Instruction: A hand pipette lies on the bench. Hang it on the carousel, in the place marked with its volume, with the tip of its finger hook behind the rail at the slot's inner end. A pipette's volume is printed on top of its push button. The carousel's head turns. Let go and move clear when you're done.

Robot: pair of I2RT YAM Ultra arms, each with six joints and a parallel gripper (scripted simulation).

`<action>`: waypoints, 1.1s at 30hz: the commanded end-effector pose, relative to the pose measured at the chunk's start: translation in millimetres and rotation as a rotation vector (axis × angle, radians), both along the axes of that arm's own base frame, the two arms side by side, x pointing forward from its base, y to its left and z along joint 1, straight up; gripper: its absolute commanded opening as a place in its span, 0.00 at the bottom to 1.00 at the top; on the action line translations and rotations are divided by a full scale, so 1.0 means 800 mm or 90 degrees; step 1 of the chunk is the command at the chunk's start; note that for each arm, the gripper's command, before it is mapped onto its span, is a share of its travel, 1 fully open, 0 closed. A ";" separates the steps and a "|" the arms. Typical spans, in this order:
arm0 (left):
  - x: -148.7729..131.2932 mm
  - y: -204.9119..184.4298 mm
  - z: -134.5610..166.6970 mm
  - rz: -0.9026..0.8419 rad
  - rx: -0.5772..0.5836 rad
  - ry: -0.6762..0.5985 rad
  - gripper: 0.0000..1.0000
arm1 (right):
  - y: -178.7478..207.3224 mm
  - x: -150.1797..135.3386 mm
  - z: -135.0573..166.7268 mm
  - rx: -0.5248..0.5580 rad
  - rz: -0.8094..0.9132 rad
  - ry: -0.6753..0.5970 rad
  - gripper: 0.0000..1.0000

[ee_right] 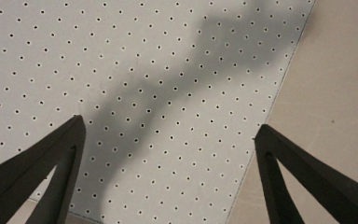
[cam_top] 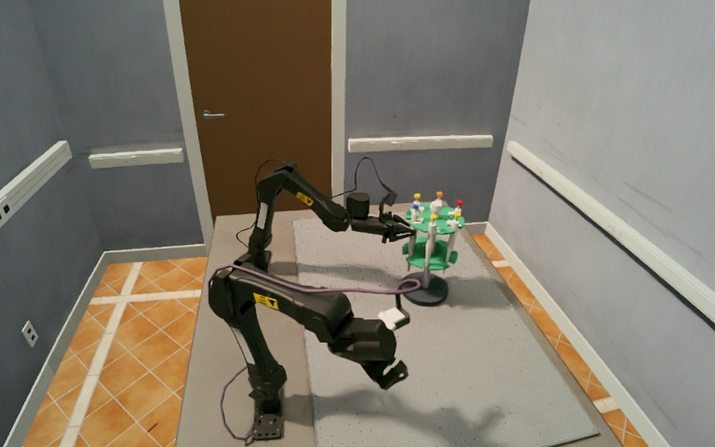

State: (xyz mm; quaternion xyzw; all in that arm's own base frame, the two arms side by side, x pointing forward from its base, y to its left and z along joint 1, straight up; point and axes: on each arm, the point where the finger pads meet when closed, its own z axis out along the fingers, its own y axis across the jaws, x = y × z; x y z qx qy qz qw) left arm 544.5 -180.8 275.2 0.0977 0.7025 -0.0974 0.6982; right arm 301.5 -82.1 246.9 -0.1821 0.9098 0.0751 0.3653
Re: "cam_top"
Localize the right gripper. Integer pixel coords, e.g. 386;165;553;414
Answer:
351;308;409;390

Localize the white pipette with blue button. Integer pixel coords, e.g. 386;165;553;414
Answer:
408;204;424;272

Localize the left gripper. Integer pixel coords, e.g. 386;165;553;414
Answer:
367;193;415;244

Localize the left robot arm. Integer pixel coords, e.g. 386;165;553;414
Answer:
247;162;370;272

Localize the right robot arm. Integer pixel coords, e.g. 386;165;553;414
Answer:
208;267;411;440

